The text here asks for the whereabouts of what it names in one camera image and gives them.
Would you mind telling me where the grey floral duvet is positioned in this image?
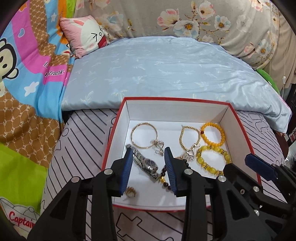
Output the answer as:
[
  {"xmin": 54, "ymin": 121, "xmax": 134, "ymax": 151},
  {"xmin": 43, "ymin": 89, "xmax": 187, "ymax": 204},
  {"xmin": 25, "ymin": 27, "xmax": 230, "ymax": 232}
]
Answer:
[{"xmin": 74, "ymin": 0, "xmax": 296, "ymax": 93}]

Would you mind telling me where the colourful monkey cartoon blanket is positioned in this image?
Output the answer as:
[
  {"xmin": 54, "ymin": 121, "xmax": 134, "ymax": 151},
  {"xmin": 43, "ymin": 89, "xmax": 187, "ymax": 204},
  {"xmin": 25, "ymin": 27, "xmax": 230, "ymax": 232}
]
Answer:
[{"xmin": 1, "ymin": 1, "xmax": 76, "ymax": 240}]

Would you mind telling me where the yellow round bead bracelet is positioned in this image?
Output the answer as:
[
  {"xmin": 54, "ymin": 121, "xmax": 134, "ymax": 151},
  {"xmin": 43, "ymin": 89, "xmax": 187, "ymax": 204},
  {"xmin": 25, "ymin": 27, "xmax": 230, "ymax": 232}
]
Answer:
[{"xmin": 200, "ymin": 122, "xmax": 226, "ymax": 147}]

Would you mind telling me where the light blue quilt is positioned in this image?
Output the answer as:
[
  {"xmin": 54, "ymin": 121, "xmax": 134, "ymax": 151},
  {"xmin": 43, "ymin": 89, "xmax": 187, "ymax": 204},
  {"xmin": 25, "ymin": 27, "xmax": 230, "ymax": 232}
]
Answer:
[{"xmin": 61, "ymin": 36, "xmax": 292, "ymax": 133}]

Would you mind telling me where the thin gold bangle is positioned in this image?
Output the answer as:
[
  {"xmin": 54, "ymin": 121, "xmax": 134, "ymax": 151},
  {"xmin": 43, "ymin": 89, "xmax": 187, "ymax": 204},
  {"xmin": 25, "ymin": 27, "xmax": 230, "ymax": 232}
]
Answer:
[{"xmin": 130, "ymin": 122, "xmax": 158, "ymax": 149}]

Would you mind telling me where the gold bead chain bracelet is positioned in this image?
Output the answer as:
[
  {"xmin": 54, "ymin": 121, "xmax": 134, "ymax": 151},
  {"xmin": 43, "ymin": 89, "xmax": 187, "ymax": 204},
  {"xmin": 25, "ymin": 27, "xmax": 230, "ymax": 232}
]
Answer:
[{"xmin": 179, "ymin": 125, "xmax": 201, "ymax": 151}]

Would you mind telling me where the red cardboard box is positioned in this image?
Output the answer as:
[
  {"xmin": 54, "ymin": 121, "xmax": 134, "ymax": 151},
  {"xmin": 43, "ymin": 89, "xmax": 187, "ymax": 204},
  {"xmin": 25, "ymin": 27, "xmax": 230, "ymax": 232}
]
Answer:
[{"xmin": 102, "ymin": 97, "xmax": 260, "ymax": 211}]

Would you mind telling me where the pink rabbit pillow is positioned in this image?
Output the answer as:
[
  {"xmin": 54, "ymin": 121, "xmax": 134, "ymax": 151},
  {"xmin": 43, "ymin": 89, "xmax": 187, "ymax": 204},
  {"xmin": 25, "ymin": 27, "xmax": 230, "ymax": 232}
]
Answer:
[{"xmin": 59, "ymin": 15, "xmax": 109, "ymax": 59}]

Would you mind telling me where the gold ring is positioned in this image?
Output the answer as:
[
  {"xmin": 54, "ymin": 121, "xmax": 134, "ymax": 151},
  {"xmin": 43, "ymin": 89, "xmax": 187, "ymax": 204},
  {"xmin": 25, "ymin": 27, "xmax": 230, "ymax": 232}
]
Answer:
[{"xmin": 124, "ymin": 187, "xmax": 137, "ymax": 198}]

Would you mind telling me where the silver wristwatch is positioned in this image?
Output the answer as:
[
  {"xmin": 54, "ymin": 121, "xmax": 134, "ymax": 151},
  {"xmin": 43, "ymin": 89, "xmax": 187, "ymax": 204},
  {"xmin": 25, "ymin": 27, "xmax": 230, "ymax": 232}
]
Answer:
[{"xmin": 125, "ymin": 144, "xmax": 161, "ymax": 181}]

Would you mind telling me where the silver pendant necklace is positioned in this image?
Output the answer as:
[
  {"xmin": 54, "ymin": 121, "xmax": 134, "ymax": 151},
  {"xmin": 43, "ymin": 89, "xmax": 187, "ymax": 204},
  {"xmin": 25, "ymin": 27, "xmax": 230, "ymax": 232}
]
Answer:
[{"xmin": 150, "ymin": 138, "xmax": 165, "ymax": 156}]

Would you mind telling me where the yellow oval bead bracelet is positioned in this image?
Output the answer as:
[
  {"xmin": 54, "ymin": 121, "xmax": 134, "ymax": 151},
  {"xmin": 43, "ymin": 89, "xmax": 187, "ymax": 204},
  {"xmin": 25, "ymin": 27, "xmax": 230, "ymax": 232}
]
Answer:
[{"xmin": 196, "ymin": 145, "xmax": 232, "ymax": 176}]

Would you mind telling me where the white cable with switch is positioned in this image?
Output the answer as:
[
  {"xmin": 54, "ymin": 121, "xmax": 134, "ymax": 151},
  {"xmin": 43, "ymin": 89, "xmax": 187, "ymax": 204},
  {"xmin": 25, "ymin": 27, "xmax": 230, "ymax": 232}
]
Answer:
[{"xmin": 278, "ymin": 22, "xmax": 289, "ymax": 95}]

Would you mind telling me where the dark bead bracelet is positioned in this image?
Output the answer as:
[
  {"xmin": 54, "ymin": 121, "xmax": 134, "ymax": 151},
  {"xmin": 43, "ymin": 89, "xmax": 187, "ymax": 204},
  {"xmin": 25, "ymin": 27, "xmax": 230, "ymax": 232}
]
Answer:
[{"xmin": 158, "ymin": 156, "xmax": 192, "ymax": 191}]

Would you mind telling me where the green plastic object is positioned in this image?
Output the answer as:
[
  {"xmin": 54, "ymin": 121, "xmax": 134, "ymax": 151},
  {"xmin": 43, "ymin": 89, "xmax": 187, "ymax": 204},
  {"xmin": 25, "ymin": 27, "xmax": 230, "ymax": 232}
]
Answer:
[{"xmin": 256, "ymin": 69, "xmax": 280, "ymax": 94}]

